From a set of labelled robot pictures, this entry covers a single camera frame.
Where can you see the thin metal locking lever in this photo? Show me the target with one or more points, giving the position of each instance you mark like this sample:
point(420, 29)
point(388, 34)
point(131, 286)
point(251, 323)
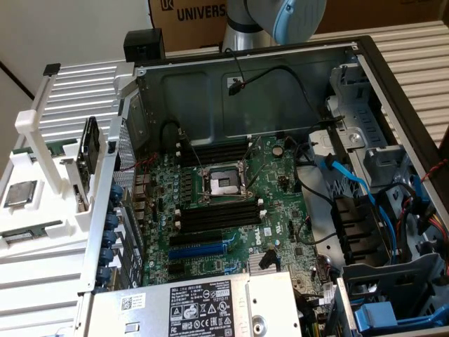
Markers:
point(253, 151)
point(192, 151)

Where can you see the silver CPU chip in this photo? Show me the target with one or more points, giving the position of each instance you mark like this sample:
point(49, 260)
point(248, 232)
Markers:
point(21, 193)

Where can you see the round coin battery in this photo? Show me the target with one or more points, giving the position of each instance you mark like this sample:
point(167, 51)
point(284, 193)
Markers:
point(278, 151)

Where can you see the green Dell motherboard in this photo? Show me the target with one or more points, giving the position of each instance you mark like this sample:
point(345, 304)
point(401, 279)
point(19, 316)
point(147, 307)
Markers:
point(280, 217)

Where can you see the short black expansion slot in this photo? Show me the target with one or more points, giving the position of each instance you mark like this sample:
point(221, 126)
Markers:
point(176, 268)

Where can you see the grey metal disk bay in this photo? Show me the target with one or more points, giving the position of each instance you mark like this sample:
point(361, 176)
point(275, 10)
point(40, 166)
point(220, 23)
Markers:
point(365, 123)

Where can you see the long blue expansion slot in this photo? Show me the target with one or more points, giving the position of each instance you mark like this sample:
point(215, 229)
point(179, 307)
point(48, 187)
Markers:
point(196, 252)

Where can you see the printed Universal Robots cardboard box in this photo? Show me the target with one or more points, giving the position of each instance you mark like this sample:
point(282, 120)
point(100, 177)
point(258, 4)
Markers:
point(189, 28)

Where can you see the blue plastic latch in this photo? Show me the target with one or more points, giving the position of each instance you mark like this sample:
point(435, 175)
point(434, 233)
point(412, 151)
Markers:
point(379, 316)

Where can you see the silver power supply unit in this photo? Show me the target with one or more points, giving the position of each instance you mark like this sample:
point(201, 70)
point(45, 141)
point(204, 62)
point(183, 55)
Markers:
point(147, 316)

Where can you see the blue card retention clip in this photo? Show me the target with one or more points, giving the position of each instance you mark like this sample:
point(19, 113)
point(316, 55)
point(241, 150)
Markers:
point(111, 223)
point(107, 257)
point(105, 276)
point(109, 239)
point(117, 193)

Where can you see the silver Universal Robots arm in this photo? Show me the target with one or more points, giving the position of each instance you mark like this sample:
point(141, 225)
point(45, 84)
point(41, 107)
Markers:
point(245, 21)

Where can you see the black disk drive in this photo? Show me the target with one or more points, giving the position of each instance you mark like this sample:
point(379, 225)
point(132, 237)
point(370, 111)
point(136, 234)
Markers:
point(89, 145)

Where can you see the plain brown cardboard box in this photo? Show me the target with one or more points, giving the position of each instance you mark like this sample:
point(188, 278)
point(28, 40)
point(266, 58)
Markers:
point(368, 14)

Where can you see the silver chipset heatsink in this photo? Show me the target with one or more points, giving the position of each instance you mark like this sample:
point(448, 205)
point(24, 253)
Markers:
point(254, 261)

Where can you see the silver card bracket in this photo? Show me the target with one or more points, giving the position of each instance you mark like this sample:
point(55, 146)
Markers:
point(78, 189)

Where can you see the metal CPU socket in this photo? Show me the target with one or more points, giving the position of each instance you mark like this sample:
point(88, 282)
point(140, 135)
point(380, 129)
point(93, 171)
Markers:
point(221, 182)

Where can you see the small black box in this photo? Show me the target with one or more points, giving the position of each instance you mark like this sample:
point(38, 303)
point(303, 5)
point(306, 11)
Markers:
point(144, 44)

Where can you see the white plastic parts rack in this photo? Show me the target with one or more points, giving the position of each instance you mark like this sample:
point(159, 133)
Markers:
point(56, 196)

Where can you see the open grey PC case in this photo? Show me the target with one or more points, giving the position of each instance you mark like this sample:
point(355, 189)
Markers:
point(196, 105)

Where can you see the long black expansion slot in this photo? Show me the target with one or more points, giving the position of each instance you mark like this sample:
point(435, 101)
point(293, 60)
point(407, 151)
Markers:
point(196, 239)

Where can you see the grey blue drive cage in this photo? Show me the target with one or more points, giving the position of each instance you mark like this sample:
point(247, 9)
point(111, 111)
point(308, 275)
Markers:
point(386, 281)

